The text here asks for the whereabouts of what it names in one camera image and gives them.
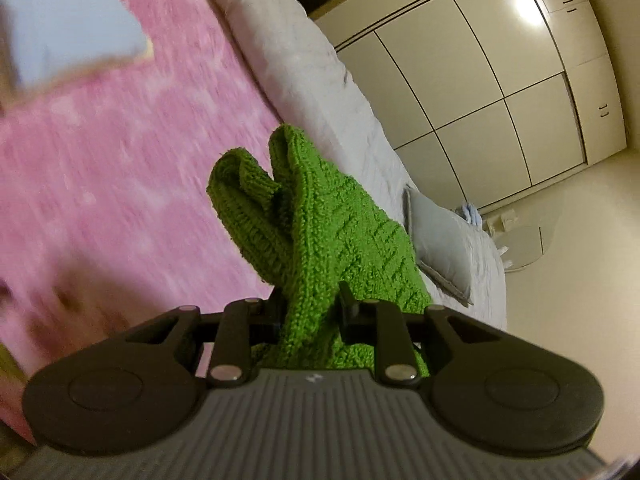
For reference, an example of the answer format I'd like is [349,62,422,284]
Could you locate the tissue box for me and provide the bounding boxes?
[486,212,520,235]

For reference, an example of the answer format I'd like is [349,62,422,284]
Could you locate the folded light blue cloth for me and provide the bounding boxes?
[0,0,153,96]

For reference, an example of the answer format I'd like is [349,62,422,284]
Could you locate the round glass side table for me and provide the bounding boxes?
[502,224,545,272]

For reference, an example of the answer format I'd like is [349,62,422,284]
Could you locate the grey pillow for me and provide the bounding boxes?
[402,185,475,307]

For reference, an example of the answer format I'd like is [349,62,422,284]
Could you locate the green knitted vest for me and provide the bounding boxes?
[206,124,433,378]

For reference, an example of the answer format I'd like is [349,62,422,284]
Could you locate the white striped quilt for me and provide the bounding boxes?
[192,0,508,331]

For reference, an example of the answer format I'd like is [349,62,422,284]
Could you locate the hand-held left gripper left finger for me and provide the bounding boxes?
[124,287,288,388]

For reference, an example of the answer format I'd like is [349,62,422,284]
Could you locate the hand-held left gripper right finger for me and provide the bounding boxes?
[337,280,483,388]

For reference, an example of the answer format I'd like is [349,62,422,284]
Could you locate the cream wardrobe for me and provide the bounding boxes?
[310,0,628,211]

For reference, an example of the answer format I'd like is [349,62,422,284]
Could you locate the pink floral blanket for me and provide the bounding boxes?
[0,0,286,446]

